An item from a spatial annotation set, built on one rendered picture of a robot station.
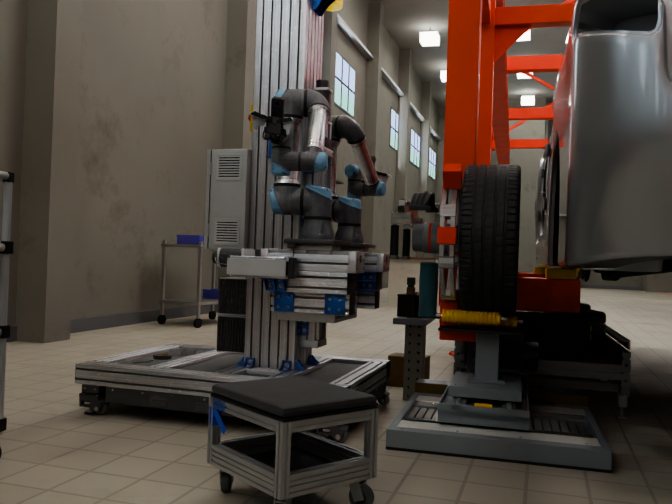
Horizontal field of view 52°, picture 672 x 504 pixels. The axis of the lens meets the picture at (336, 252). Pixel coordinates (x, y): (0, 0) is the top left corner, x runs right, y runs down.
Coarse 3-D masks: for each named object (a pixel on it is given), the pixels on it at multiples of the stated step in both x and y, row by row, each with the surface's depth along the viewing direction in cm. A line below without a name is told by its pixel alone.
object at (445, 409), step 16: (448, 384) 321; (448, 400) 294; (464, 400) 285; (480, 400) 297; (496, 400) 298; (528, 400) 290; (448, 416) 276; (464, 416) 275; (480, 416) 273; (496, 416) 272; (512, 416) 270; (528, 416) 269
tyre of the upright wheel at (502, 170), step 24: (480, 168) 290; (504, 168) 288; (480, 192) 277; (504, 192) 275; (480, 216) 273; (504, 216) 271; (480, 240) 272; (504, 240) 270; (480, 264) 273; (504, 264) 271; (480, 288) 278; (504, 288) 276; (504, 312) 291
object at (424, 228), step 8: (416, 224) 309; (424, 224) 306; (432, 224) 306; (448, 224) 304; (416, 232) 305; (424, 232) 304; (432, 232) 303; (416, 240) 305; (424, 240) 303; (432, 240) 302; (416, 248) 307; (424, 248) 305; (432, 248) 304; (448, 248) 302; (456, 248) 302
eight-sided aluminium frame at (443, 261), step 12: (444, 192) 289; (456, 192) 288; (444, 204) 283; (456, 204) 286; (444, 216) 281; (444, 264) 281; (456, 264) 328; (444, 276) 289; (444, 288) 291; (456, 288) 316
